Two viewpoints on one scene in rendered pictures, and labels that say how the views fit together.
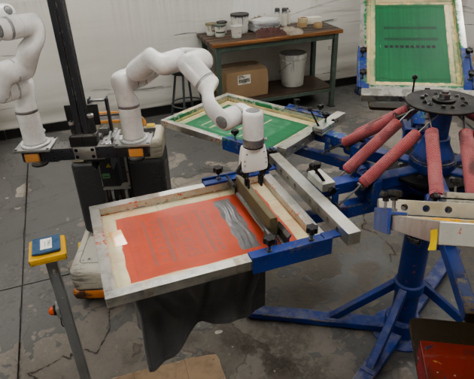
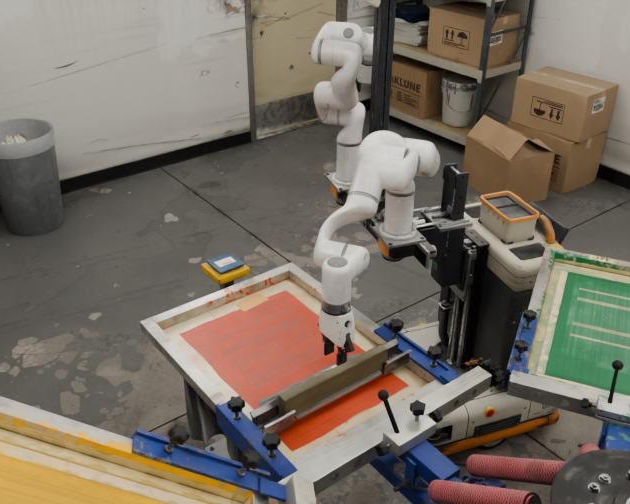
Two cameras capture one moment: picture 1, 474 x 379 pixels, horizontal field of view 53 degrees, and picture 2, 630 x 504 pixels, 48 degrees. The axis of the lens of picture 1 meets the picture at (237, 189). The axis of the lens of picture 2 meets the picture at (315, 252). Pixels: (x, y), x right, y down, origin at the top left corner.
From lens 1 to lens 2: 183 cm
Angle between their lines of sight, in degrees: 60
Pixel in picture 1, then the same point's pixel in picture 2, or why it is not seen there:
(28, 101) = (344, 133)
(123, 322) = not seen: hidden behind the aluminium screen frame
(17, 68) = (327, 94)
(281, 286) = not seen: outside the picture
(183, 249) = (245, 353)
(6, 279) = (376, 307)
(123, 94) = not seen: hidden behind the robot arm
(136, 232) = (266, 311)
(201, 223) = (301, 354)
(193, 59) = (364, 166)
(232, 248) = (257, 393)
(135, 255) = (225, 322)
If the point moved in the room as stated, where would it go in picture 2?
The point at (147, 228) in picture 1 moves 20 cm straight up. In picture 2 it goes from (277, 316) to (276, 264)
